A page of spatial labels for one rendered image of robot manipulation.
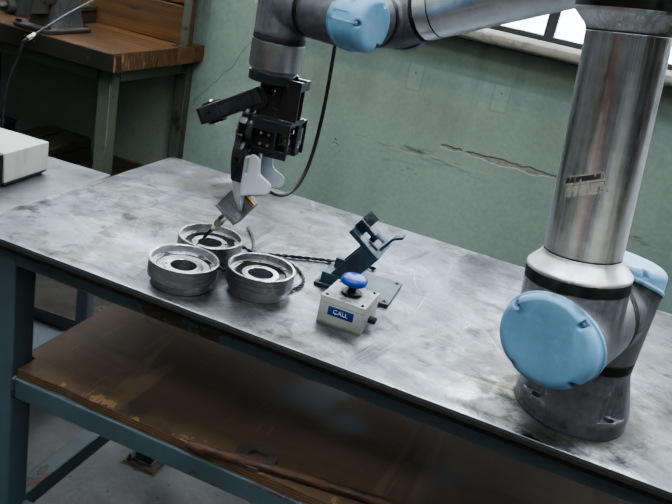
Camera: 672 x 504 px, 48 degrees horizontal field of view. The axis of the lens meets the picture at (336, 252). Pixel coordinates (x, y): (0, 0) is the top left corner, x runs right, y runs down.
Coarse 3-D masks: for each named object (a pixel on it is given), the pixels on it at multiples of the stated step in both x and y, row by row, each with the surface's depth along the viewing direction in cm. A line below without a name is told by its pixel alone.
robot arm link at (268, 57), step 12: (252, 48) 105; (264, 48) 103; (276, 48) 102; (288, 48) 103; (300, 48) 104; (252, 60) 105; (264, 60) 103; (276, 60) 103; (288, 60) 104; (300, 60) 105; (264, 72) 104; (276, 72) 104; (288, 72) 104; (300, 72) 107
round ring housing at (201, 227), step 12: (180, 228) 123; (192, 228) 126; (204, 228) 127; (228, 228) 127; (180, 240) 120; (192, 240) 123; (204, 240) 125; (216, 240) 125; (240, 240) 124; (216, 252) 119; (228, 252) 120; (240, 252) 123
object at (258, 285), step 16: (240, 256) 119; (256, 256) 120; (272, 256) 120; (256, 272) 118; (272, 272) 117; (288, 272) 118; (240, 288) 112; (256, 288) 111; (272, 288) 112; (288, 288) 114
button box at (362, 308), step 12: (336, 288) 113; (324, 300) 110; (336, 300) 109; (348, 300) 110; (360, 300) 110; (372, 300) 111; (324, 312) 111; (336, 312) 110; (348, 312) 109; (360, 312) 108; (372, 312) 113; (336, 324) 110; (348, 324) 110; (360, 324) 109
